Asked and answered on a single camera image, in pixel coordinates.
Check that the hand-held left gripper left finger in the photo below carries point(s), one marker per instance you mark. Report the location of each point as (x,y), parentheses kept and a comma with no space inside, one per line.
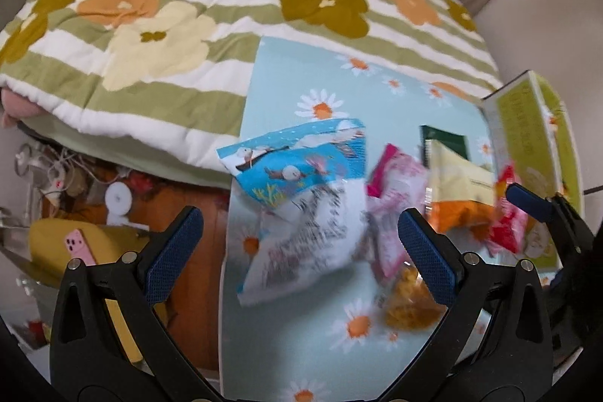
(172,260)

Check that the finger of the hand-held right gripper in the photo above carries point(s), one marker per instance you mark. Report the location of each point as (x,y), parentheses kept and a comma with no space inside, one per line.
(527,200)

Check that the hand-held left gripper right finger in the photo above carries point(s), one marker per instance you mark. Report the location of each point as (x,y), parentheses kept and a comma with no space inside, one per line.
(426,260)

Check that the red and white snack bag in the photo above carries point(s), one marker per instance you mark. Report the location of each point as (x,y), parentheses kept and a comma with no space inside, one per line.
(506,223)

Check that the clear bag of orange snacks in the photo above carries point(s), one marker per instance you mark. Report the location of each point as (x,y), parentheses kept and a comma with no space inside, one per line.
(410,308)

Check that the yellow and orange snack packet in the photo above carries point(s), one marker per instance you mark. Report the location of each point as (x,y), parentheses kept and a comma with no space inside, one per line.
(459,180)

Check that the pink snack packet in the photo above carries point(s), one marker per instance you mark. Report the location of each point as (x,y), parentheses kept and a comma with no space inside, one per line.
(400,190)

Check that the green cardboard box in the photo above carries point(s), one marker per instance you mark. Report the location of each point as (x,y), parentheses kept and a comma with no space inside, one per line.
(523,119)

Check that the dark green snack packet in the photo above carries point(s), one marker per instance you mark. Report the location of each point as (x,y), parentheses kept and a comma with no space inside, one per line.
(445,140)

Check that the blue and white snack bag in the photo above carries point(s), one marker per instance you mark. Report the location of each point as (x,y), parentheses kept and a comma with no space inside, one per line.
(301,232)

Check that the yellow cushion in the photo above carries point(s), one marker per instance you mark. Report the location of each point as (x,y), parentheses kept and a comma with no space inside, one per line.
(110,237)

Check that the white round gadget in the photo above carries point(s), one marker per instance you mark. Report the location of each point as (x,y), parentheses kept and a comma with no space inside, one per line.
(117,199)

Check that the pink smartphone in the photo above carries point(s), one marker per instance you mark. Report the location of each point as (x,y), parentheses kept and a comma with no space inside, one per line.
(77,244)

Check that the daisy print blue tablecloth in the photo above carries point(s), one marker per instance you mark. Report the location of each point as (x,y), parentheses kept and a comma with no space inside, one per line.
(292,350)

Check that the floral striped green blanket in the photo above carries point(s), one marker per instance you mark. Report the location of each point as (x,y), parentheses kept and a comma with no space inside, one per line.
(155,49)

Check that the pink bedding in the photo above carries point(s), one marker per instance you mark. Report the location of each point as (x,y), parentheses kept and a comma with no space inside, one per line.
(16,107)

